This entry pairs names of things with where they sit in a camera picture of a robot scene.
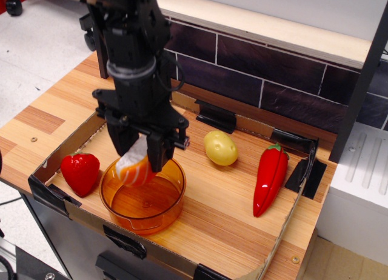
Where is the dark brick backsplash panel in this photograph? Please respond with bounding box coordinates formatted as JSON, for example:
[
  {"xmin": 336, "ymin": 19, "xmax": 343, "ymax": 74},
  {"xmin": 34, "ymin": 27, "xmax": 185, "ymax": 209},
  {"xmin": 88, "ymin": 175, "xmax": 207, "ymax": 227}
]
[{"xmin": 90, "ymin": 13, "xmax": 388, "ymax": 162}]

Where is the orange transparent plastic pot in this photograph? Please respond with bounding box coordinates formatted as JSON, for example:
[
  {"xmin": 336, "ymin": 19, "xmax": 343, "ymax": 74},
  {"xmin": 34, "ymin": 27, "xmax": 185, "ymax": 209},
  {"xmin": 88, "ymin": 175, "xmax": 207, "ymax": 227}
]
[{"xmin": 99, "ymin": 159, "xmax": 186, "ymax": 235}]

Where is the toy salmon sushi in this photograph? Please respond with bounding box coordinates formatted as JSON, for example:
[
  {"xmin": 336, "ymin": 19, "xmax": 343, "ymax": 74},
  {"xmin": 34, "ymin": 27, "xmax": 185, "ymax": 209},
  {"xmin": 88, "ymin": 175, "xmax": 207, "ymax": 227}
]
[{"xmin": 115, "ymin": 135, "xmax": 156, "ymax": 187}]

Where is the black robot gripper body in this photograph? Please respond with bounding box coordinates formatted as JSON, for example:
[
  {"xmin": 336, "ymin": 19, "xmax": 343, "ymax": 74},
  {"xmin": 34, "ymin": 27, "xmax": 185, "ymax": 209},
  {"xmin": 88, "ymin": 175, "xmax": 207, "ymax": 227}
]
[{"xmin": 93, "ymin": 61, "xmax": 189, "ymax": 150}]

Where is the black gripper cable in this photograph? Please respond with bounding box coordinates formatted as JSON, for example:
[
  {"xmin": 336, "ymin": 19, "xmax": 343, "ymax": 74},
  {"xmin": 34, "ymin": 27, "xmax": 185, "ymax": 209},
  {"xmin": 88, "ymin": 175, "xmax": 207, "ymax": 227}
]
[{"xmin": 154, "ymin": 51, "xmax": 185, "ymax": 93}]

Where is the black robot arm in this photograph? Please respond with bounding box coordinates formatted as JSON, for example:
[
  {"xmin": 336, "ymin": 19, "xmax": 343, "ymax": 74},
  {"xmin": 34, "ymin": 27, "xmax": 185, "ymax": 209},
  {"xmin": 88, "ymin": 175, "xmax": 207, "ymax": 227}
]
[{"xmin": 85, "ymin": 0, "xmax": 189, "ymax": 172}]

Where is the black chair caster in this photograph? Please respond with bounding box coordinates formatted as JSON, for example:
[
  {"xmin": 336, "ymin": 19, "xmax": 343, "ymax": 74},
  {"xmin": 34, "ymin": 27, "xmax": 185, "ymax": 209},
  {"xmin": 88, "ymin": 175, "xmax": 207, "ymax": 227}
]
[{"xmin": 5, "ymin": 0, "xmax": 23, "ymax": 16}]

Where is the white ribbed plastic sink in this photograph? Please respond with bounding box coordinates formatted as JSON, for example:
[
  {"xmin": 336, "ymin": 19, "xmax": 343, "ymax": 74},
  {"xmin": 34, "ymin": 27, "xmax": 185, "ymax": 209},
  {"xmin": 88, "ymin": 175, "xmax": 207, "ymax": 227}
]
[{"xmin": 316, "ymin": 122, "xmax": 387, "ymax": 264}]

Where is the taped cardboard fence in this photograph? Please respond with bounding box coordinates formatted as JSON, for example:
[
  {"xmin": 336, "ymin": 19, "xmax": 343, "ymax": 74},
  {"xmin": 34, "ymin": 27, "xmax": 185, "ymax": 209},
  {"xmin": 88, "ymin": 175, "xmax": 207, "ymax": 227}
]
[{"xmin": 28, "ymin": 110, "xmax": 327, "ymax": 279}]

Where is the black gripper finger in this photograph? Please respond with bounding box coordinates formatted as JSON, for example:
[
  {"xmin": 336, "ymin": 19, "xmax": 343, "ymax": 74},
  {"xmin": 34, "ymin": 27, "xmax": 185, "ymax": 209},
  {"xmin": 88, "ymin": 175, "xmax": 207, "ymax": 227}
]
[
  {"xmin": 147, "ymin": 133, "xmax": 175, "ymax": 172},
  {"xmin": 107, "ymin": 122, "xmax": 139, "ymax": 156}
]

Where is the black caster wheel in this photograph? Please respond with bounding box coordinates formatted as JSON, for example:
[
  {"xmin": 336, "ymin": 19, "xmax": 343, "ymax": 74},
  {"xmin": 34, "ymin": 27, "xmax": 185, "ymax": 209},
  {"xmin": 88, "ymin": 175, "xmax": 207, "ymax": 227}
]
[{"xmin": 79, "ymin": 13, "xmax": 96, "ymax": 52}]

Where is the red toy chili pepper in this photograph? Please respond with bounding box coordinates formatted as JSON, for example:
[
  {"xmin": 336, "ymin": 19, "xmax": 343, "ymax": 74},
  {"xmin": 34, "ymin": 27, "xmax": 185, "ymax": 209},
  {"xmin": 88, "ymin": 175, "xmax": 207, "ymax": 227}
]
[{"xmin": 253, "ymin": 143, "xmax": 289, "ymax": 217}]

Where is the red toy strawberry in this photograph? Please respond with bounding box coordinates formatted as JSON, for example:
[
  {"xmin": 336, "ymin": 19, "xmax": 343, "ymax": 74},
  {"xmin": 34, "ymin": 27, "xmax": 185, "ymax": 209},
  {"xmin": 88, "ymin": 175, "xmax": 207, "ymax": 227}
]
[{"xmin": 60, "ymin": 152, "xmax": 100, "ymax": 197}]

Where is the yellow toy potato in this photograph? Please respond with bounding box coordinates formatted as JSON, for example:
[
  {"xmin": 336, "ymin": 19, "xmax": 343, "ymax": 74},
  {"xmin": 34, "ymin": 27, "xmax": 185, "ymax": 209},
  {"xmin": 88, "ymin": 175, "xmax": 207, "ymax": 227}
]
[{"xmin": 204, "ymin": 130, "xmax": 238, "ymax": 166}]

